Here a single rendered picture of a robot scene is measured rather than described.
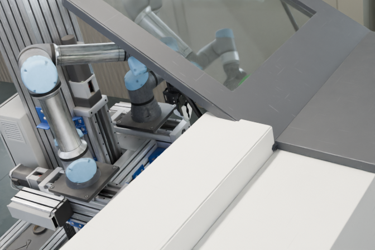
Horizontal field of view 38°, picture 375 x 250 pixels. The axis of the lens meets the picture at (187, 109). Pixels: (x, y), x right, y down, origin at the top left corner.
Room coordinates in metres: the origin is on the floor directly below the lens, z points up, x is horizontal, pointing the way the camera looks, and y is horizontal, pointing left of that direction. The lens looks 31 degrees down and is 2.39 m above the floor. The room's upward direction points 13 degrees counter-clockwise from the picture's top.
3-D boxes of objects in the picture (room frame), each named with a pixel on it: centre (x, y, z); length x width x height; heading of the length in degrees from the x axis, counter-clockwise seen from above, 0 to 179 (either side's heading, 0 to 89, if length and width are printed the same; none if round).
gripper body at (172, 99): (1.88, 0.03, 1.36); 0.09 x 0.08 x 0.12; 47
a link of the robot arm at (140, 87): (2.29, 0.20, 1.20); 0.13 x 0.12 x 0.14; 139
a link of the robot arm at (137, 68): (1.87, 0.12, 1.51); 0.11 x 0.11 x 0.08; 16
